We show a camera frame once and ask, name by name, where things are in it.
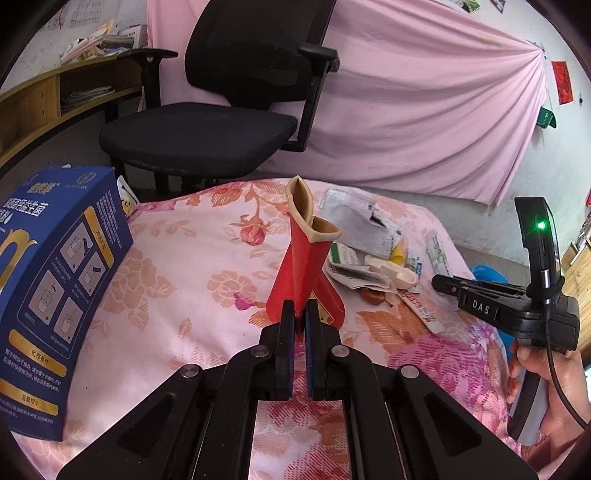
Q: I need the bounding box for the yellow plastic cap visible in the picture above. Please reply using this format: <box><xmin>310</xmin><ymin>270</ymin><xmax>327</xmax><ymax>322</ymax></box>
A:
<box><xmin>390</xmin><ymin>238</ymin><xmax>408</xmax><ymax>267</ymax></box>

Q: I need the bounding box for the floral pink cloth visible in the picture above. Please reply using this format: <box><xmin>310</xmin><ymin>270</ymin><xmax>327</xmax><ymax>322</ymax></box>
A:
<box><xmin>17</xmin><ymin>179</ymin><xmax>508</xmax><ymax>479</ymax></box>

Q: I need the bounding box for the black office chair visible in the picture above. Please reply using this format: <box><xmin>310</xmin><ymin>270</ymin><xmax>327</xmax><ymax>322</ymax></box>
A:
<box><xmin>99</xmin><ymin>1</ymin><xmax>339</xmax><ymax>197</ymax></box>

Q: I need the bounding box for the red paper carton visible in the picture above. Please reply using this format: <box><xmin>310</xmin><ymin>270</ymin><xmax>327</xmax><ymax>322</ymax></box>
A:
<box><xmin>266</xmin><ymin>176</ymin><xmax>346</xmax><ymax>328</ymax></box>

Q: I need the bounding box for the green white packet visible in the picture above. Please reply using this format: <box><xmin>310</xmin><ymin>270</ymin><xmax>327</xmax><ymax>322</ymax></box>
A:
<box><xmin>325</xmin><ymin>242</ymin><xmax>396</xmax><ymax>293</ymax></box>

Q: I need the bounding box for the person's right hand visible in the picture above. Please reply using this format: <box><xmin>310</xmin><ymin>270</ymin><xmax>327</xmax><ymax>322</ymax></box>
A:
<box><xmin>506</xmin><ymin>341</ymin><xmax>590</xmax><ymax>466</ymax></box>

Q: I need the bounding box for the pink wall curtain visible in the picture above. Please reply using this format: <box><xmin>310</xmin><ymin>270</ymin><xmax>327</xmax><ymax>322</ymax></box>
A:
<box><xmin>146</xmin><ymin>0</ymin><xmax>548</xmax><ymax>206</ymax></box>

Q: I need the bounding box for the red paper wall decoration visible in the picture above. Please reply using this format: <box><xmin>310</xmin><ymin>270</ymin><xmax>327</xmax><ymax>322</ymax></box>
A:
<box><xmin>551</xmin><ymin>61</ymin><xmax>574</xmax><ymax>105</ymax></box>

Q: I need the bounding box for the wall calendar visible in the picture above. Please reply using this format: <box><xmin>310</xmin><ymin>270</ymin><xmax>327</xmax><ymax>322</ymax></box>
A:
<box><xmin>42</xmin><ymin>0</ymin><xmax>121</xmax><ymax>31</ymax></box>

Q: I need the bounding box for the wooden cabinet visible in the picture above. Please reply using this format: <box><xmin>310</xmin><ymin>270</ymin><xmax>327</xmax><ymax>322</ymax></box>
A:
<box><xmin>563</xmin><ymin>242</ymin><xmax>591</xmax><ymax>367</ymax></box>

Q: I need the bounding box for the stack of books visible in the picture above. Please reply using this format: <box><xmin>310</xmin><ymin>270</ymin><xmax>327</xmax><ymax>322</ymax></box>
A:
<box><xmin>60</xmin><ymin>19</ymin><xmax>147</xmax><ymax>65</ymax></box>

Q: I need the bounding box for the white blue toothpaste tube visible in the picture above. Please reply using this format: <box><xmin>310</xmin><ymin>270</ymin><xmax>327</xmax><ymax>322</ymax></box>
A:
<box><xmin>406</xmin><ymin>246</ymin><xmax>423</xmax><ymax>294</ymax></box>

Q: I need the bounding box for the red white small tube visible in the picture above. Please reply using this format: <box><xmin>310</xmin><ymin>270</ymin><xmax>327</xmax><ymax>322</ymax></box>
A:
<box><xmin>397</xmin><ymin>290</ymin><xmax>444</xmax><ymax>335</ymax></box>

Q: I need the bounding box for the green hanging bag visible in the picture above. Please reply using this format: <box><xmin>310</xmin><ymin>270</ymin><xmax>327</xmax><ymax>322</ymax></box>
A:
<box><xmin>536</xmin><ymin>107</ymin><xmax>557</xmax><ymax>129</ymax></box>

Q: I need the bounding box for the black cable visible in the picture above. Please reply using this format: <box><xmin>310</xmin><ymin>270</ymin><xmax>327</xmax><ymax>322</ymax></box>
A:
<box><xmin>537</xmin><ymin>257</ymin><xmax>588</xmax><ymax>432</ymax></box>

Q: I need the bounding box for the wooden wall shelf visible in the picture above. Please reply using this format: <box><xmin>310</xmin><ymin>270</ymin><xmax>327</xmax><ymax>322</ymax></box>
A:
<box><xmin>1</xmin><ymin>56</ymin><xmax>141</xmax><ymax>175</ymax></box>

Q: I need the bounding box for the green white tube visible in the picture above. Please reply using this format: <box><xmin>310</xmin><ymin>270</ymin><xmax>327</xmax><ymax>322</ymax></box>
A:
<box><xmin>426</xmin><ymin>230</ymin><xmax>453</xmax><ymax>277</ymax></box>

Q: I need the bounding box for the blue plastic bucket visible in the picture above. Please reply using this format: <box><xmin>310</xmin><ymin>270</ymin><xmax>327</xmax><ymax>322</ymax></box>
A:
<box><xmin>470</xmin><ymin>264</ymin><xmax>510</xmax><ymax>285</ymax></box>

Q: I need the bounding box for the blue cardboard box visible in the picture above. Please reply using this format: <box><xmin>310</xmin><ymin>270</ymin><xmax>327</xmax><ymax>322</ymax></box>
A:
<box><xmin>1</xmin><ymin>166</ymin><xmax>133</xmax><ymax>441</ymax></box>

